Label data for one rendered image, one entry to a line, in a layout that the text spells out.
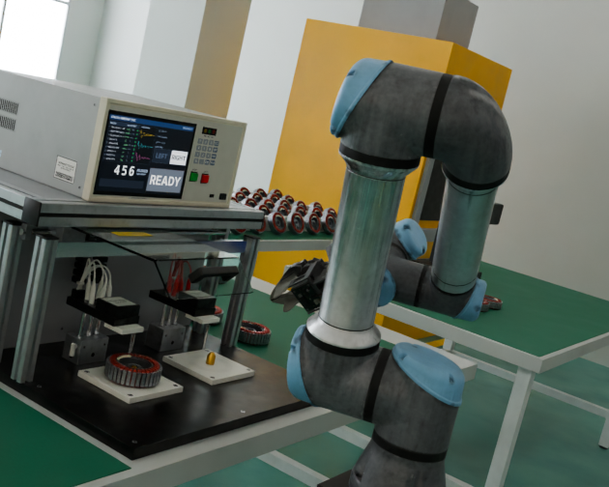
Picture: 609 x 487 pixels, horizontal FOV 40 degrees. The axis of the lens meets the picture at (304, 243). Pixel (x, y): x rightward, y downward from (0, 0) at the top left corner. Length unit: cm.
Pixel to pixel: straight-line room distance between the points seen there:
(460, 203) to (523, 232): 570
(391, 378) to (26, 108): 99
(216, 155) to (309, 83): 380
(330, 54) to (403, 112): 455
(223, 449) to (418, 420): 48
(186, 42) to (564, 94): 296
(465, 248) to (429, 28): 438
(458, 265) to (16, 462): 76
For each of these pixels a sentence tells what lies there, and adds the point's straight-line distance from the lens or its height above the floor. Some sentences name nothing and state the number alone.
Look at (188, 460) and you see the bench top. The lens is 155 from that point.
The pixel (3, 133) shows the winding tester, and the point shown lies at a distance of 192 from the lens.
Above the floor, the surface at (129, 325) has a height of 88.
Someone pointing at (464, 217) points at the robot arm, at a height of 129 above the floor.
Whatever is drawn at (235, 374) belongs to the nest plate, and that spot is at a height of 78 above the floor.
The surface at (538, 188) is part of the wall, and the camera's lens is 689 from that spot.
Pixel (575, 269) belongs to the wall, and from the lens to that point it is 680.
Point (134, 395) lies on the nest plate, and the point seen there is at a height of 78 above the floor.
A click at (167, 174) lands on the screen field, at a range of 183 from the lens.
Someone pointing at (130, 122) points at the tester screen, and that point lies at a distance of 173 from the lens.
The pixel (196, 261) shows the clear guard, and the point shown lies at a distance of 161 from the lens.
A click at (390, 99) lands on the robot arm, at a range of 113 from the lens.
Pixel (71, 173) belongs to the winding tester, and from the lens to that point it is 174.
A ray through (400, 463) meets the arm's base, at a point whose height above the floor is 92.
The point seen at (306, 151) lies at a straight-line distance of 566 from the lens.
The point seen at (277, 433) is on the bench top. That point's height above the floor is 74.
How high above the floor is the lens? 139
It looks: 9 degrees down
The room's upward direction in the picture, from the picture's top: 13 degrees clockwise
